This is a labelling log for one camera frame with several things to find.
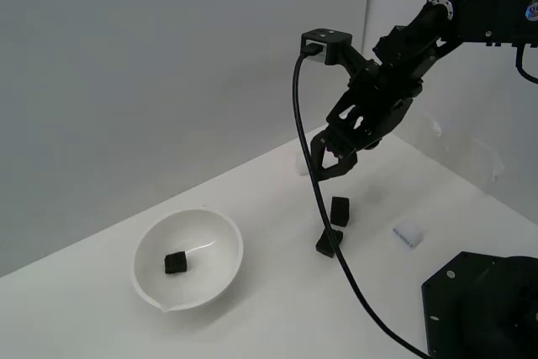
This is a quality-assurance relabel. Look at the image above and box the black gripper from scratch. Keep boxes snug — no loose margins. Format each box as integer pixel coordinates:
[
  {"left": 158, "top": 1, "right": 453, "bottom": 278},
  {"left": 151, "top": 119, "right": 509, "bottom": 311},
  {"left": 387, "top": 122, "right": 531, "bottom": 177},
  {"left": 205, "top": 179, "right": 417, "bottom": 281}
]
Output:
[{"left": 309, "top": 63, "right": 424, "bottom": 182}]

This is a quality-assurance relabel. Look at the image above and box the tall black foam box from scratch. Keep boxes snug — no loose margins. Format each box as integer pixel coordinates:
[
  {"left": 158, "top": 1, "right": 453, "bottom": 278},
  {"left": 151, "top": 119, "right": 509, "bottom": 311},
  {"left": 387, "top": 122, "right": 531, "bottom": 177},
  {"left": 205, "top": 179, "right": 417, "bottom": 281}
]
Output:
[{"left": 330, "top": 195, "right": 351, "bottom": 227}]

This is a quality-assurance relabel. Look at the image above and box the small black foam box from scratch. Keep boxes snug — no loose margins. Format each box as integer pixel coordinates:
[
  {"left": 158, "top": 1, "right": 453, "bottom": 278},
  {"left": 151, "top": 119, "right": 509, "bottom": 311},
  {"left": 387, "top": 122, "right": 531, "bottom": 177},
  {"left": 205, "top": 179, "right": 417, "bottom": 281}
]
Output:
[{"left": 164, "top": 251, "right": 189, "bottom": 275}]

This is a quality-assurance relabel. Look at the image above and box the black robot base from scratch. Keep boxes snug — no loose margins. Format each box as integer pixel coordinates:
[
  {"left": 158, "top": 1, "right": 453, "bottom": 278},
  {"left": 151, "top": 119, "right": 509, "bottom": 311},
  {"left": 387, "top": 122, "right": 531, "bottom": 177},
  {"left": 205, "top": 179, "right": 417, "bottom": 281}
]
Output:
[{"left": 420, "top": 251, "right": 538, "bottom": 359}]

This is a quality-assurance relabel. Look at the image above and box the white bowl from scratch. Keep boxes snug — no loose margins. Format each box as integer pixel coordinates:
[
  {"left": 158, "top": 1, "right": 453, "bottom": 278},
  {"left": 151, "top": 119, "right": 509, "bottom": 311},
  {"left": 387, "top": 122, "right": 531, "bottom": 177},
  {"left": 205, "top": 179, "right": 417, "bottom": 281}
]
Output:
[{"left": 133, "top": 208, "right": 245, "bottom": 314}]

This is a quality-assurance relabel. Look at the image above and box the white foam cube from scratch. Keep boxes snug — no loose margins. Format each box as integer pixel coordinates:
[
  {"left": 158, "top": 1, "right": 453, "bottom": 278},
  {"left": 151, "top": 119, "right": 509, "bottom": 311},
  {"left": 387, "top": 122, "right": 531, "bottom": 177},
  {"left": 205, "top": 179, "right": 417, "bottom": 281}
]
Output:
[
  {"left": 293, "top": 152, "right": 313, "bottom": 177},
  {"left": 364, "top": 184, "right": 384, "bottom": 205}
]

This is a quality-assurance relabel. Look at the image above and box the white foam block blue label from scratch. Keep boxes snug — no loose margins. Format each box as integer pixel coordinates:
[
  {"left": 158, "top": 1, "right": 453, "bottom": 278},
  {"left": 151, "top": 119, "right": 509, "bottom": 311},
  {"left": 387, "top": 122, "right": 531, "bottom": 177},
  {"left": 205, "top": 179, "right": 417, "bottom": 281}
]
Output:
[{"left": 392, "top": 220, "right": 425, "bottom": 247}]

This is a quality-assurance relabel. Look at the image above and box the clear plastic film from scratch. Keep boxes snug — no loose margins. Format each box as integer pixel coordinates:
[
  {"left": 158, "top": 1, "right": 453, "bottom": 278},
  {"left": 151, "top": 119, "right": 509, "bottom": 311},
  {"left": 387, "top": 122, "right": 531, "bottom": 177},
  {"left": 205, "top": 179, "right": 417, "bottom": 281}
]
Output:
[{"left": 419, "top": 113, "right": 505, "bottom": 186}]

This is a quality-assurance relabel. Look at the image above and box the thick black camera cable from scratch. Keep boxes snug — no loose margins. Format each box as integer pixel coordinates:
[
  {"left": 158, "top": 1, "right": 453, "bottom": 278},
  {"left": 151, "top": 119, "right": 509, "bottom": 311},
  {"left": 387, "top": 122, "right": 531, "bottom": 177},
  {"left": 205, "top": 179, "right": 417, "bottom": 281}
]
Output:
[{"left": 293, "top": 41, "right": 430, "bottom": 359}]

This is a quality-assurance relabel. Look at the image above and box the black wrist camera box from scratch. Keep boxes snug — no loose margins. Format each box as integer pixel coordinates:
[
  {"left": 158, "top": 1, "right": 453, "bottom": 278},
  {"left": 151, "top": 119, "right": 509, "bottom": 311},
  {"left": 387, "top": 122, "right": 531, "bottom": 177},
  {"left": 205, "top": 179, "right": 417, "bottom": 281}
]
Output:
[{"left": 300, "top": 28, "right": 352, "bottom": 66}]

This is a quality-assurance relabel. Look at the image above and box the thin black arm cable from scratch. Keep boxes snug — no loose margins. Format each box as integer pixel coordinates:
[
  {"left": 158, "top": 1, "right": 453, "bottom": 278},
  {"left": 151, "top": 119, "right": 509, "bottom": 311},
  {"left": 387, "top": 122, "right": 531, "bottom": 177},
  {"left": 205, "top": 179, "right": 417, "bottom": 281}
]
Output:
[{"left": 514, "top": 43, "right": 538, "bottom": 85}]

